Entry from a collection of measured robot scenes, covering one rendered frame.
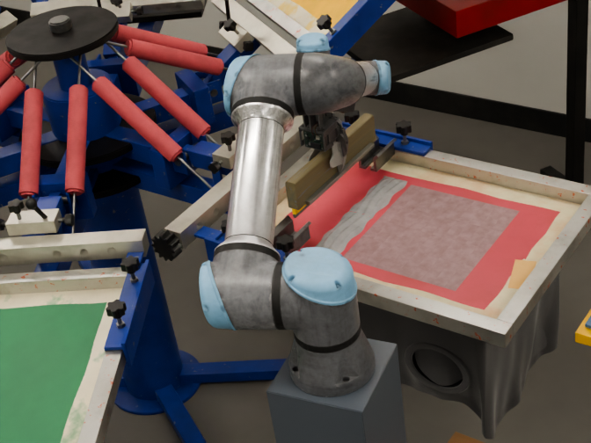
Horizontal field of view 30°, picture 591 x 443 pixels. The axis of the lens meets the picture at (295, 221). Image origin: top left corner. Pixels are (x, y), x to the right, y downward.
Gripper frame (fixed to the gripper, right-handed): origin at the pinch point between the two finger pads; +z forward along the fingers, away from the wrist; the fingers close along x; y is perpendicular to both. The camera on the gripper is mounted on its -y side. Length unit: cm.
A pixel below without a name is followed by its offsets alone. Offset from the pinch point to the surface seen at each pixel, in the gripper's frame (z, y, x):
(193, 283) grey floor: 108, -50, -108
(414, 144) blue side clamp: 8.7, -28.4, 6.5
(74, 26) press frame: -23, -2, -83
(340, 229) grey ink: 13.0, 7.7, 5.5
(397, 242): 13.5, 5.9, 20.5
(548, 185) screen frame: 10, -26, 45
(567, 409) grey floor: 109, -50, 41
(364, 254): 13.5, 13.5, 15.7
